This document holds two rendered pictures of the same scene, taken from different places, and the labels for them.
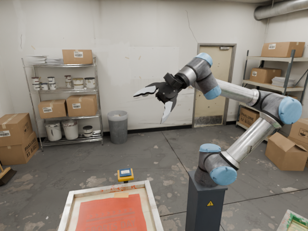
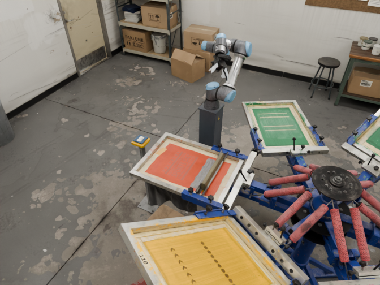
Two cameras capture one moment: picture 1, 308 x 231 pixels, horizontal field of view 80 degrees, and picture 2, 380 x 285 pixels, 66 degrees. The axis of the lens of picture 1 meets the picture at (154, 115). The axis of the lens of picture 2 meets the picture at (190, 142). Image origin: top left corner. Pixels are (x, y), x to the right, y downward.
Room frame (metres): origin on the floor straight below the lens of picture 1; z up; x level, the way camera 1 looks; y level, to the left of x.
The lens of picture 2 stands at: (-0.34, 1.55, 2.70)
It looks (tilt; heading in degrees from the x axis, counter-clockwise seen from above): 41 degrees down; 310
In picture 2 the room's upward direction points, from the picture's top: 1 degrees counter-clockwise
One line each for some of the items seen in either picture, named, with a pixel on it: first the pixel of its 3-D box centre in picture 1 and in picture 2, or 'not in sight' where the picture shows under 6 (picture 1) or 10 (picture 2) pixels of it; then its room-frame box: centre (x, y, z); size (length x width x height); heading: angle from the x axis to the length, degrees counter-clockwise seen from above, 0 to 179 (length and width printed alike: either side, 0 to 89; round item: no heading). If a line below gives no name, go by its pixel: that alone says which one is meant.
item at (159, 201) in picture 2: not in sight; (172, 199); (0.77, 0.46, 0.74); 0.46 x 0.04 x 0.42; 12
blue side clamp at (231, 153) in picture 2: not in sight; (227, 154); (0.59, -0.08, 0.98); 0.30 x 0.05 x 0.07; 12
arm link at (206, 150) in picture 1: (209, 156); (212, 90); (0.95, -0.33, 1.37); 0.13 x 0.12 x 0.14; 7
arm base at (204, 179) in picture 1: (207, 172); (211, 101); (0.95, -0.33, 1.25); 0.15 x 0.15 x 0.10
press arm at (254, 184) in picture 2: not in sight; (254, 185); (0.21, 0.12, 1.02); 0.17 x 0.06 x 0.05; 12
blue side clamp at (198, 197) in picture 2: not in sight; (200, 200); (0.47, 0.46, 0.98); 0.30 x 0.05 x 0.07; 12
